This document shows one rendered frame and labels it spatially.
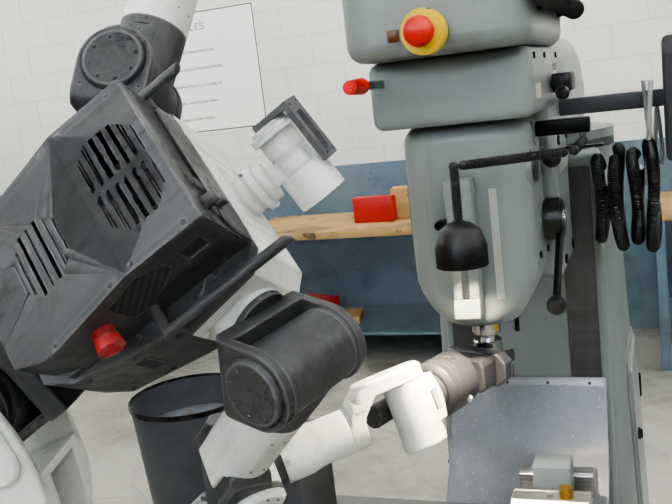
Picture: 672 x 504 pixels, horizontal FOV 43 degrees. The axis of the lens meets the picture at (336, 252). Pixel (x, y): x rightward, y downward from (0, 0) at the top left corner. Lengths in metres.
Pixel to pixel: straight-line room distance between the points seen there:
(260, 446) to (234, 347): 0.18
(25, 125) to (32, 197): 6.26
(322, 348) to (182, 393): 2.69
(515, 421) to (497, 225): 0.64
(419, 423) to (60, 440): 0.50
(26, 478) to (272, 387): 0.38
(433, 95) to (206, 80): 5.11
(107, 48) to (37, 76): 6.02
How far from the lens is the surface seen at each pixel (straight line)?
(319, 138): 1.06
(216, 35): 6.27
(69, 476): 1.26
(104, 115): 0.95
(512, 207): 1.30
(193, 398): 3.62
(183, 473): 3.27
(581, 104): 1.64
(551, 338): 1.82
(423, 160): 1.31
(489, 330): 1.41
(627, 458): 1.93
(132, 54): 1.11
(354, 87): 1.15
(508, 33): 1.16
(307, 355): 0.92
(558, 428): 1.83
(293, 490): 1.59
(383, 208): 5.27
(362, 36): 1.19
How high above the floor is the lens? 1.70
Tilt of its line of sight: 11 degrees down
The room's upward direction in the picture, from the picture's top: 7 degrees counter-clockwise
